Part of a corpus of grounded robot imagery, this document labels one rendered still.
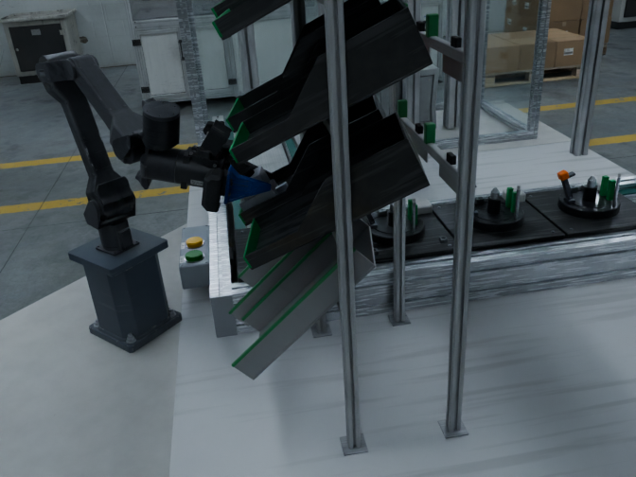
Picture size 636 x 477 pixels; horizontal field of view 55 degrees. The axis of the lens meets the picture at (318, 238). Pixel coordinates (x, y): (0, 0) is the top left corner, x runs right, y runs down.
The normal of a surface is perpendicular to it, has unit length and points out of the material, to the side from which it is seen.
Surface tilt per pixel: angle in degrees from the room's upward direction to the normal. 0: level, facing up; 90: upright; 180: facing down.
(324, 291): 90
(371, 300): 90
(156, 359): 0
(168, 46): 90
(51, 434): 0
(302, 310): 90
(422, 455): 0
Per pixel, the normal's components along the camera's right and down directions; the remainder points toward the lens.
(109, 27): 0.15, 0.44
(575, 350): -0.06, -0.89
